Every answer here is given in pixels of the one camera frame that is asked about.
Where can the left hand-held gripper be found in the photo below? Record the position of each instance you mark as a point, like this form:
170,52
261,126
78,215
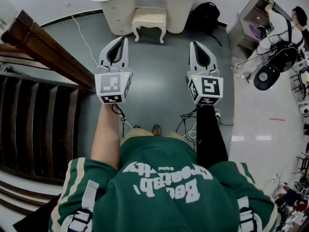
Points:
111,86

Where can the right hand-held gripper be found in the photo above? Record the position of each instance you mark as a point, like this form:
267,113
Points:
210,88

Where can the cream upholstered stool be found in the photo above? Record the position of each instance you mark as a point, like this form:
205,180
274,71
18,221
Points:
149,17

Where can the person's left forearm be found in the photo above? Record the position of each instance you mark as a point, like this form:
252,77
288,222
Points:
106,134

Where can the person's right forearm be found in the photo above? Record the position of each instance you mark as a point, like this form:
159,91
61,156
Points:
210,136

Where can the black backpack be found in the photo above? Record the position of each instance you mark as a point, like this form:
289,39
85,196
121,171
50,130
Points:
205,16

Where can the white plug adapter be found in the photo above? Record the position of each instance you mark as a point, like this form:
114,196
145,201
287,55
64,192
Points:
217,114

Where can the purple item on shelf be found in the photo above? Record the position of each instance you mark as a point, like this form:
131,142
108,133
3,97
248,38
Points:
255,32

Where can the grey wooden shelf unit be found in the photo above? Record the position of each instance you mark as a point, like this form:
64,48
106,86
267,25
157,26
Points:
246,16

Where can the black swivel chair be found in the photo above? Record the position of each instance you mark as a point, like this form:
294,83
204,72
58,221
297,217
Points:
265,76

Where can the dark wooden staircase railing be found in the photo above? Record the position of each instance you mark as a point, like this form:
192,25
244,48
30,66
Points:
48,49

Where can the person's brown shoe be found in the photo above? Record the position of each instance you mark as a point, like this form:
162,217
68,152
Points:
157,130
137,127

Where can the person's beige trousers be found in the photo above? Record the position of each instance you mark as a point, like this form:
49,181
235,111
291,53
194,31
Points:
137,133

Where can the red floor tape strip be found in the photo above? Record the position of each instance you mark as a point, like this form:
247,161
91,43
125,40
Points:
277,119

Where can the person's green printed shirt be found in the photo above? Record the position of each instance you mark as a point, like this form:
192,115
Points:
157,202

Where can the cluttered equipment pile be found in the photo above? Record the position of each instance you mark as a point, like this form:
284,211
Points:
292,197

